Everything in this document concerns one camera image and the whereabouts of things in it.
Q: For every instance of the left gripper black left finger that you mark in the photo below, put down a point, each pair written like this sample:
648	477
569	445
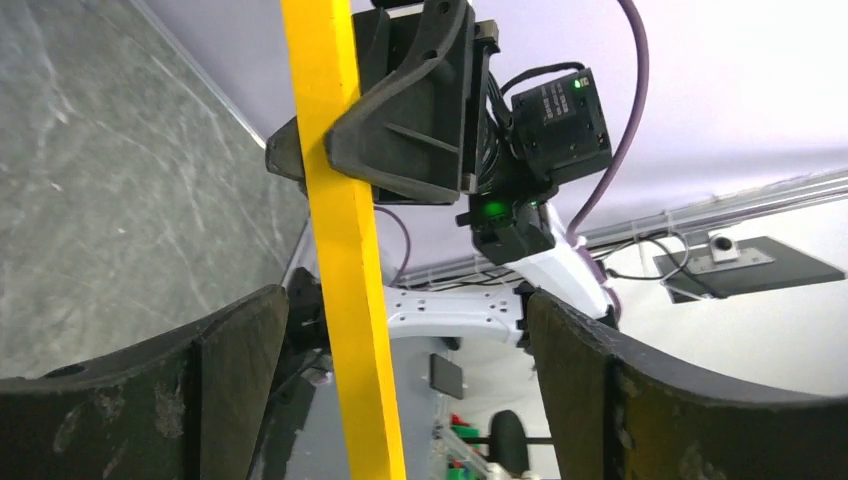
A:
186	404

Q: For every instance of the yellow wooden picture frame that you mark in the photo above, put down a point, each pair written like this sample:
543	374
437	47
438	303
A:
344	252

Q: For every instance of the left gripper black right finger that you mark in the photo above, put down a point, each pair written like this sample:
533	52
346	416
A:
618	408

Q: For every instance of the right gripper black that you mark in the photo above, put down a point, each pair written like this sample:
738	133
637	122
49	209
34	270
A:
427	129

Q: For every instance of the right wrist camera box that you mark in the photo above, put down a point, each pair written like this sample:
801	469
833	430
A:
560	130

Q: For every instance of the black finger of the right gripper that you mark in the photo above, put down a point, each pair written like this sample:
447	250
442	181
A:
283	155

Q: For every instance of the overhead camera on plate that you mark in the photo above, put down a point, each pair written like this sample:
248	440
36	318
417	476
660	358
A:
751	266

